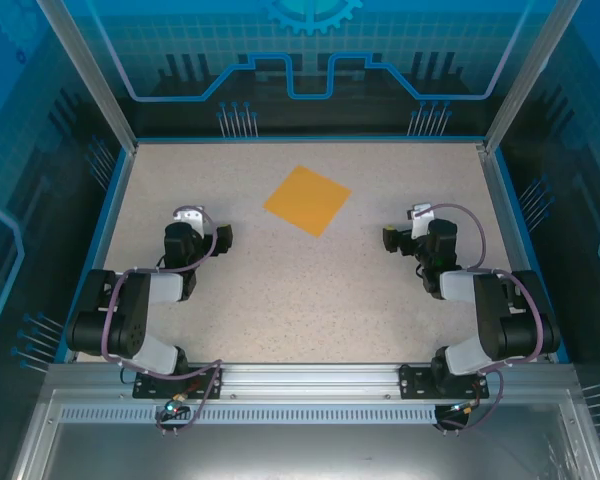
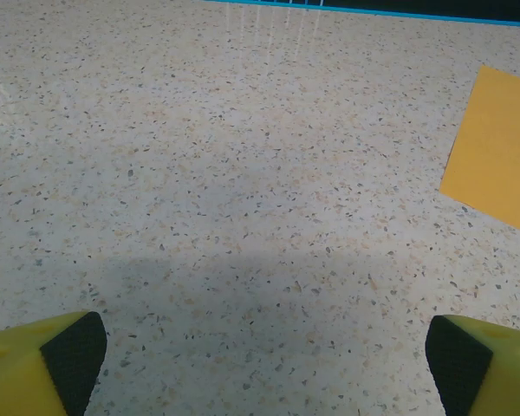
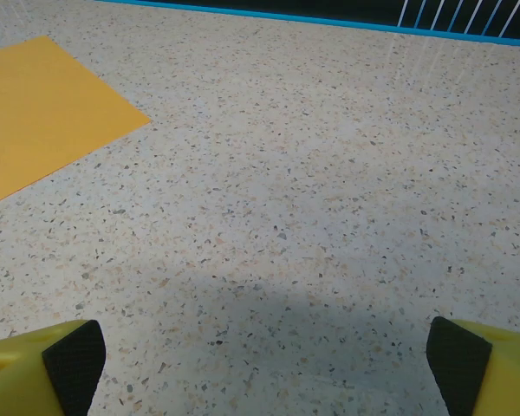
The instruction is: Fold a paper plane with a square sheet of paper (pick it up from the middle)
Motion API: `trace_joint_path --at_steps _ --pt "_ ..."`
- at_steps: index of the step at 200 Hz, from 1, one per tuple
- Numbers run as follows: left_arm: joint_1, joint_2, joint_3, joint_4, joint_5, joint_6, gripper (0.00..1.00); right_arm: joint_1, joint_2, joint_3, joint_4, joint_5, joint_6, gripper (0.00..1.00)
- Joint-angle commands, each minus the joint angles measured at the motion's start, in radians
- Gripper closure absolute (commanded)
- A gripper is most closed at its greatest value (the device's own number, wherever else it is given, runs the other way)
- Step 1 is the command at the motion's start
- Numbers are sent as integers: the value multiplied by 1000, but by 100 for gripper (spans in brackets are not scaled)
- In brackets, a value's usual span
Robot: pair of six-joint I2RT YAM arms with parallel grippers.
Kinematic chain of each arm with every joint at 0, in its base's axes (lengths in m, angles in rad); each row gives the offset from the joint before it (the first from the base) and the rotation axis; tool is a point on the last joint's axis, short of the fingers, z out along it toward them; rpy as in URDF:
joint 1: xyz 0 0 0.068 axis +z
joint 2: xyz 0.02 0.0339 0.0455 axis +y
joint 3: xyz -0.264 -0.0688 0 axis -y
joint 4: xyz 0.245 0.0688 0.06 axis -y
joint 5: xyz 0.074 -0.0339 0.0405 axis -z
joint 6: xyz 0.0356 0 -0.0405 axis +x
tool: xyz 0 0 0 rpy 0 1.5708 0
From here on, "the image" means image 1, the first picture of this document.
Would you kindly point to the orange cloth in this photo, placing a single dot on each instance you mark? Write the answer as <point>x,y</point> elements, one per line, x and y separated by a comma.
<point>307,200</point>

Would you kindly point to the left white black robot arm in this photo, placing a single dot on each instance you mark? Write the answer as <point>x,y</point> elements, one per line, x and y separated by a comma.
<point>130,310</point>

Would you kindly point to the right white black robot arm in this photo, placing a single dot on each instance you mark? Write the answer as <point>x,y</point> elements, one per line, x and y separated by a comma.
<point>495,310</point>

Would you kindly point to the steel sheet shelf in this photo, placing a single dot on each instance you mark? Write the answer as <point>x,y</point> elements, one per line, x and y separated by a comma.
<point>300,450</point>

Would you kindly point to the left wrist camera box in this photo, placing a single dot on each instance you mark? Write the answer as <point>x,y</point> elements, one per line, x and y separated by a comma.
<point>187,217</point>

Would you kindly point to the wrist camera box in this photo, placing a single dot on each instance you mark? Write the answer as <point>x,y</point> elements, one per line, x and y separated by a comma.
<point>422,222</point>
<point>187,217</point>

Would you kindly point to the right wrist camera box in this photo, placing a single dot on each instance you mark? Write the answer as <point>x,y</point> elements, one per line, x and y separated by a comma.
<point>422,222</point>

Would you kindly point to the aluminium side rail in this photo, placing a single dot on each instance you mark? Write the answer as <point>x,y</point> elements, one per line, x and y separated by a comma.
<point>510,240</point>

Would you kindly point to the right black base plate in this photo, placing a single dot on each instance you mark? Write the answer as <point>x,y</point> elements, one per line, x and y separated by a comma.
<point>412,382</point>

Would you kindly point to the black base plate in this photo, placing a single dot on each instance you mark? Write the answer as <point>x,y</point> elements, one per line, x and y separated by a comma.
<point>412,382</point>
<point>145,385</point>

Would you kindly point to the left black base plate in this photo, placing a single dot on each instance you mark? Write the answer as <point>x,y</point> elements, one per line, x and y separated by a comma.
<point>145,385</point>

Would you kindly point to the aluminium mounting rail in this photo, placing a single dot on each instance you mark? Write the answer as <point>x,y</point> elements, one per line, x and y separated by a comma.
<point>305,380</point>

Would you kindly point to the aluminium frame post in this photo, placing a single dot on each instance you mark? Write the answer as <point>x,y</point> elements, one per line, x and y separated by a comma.
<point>520,85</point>
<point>95,85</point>

